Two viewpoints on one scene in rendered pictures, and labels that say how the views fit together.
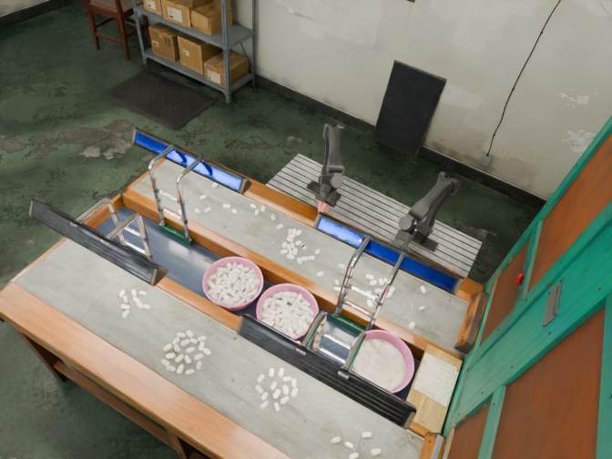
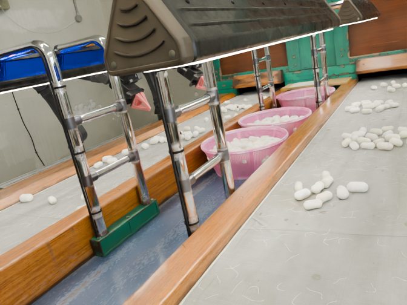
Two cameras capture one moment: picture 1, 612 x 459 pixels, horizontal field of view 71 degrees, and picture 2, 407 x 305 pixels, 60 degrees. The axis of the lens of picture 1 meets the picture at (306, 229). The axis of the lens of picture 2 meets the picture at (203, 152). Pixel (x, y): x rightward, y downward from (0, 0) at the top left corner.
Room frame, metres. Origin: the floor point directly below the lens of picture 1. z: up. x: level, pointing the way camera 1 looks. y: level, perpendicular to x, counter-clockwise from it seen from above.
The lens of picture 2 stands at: (0.98, 1.34, 1.05)
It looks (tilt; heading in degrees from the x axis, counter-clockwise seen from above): 16 degrees down; 281
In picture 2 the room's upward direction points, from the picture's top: 11 degrees counter-clockwise
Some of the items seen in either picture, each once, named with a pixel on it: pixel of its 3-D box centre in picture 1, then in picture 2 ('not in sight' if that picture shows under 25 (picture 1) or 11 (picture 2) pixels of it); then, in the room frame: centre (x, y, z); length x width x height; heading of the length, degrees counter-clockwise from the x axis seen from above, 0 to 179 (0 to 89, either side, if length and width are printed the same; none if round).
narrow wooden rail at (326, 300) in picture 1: (273, 273); (217, 146); (1.16, 0.12, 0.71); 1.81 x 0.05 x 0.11; 68
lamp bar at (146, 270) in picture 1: (95, 238); (272, 15); (0.95, 0.78, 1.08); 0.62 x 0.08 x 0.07; 68
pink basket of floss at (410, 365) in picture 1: (379, 364); (306, 102); (0.79, -0.38, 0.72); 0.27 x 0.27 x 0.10
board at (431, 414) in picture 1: (433, 386); (315, 83); (0.71, -0.59, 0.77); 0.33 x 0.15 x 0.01; 158
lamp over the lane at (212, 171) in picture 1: (189, 158); (36, 68); (1.47, 0.57, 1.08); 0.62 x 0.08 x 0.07; 68
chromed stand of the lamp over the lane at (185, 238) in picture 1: (181, 195); (80, 142); (1.40, 0.61, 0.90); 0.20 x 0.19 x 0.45; 68
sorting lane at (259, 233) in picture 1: (292, 246); (175, 141); (1.33, 0.05, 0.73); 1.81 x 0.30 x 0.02; 68
